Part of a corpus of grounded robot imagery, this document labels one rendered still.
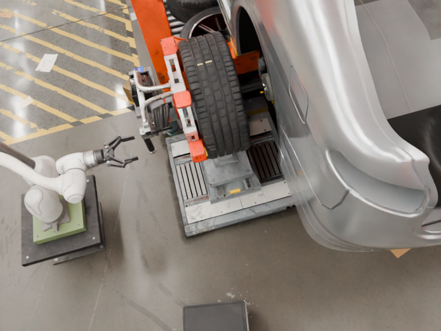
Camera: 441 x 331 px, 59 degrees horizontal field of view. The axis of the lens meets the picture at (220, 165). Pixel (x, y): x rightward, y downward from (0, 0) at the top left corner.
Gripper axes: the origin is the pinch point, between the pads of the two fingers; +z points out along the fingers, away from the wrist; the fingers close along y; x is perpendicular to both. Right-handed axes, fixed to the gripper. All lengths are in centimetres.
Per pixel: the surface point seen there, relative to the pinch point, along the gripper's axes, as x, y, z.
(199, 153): 6.8, 18.1, 33.1
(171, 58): 30, -26, 32
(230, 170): -59, -4, 50
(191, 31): -32, -112, 51
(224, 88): 31, 2, 52
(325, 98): 81, 57, 72
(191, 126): 16.7, 7.9, 32.5
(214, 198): -65, 11, 35
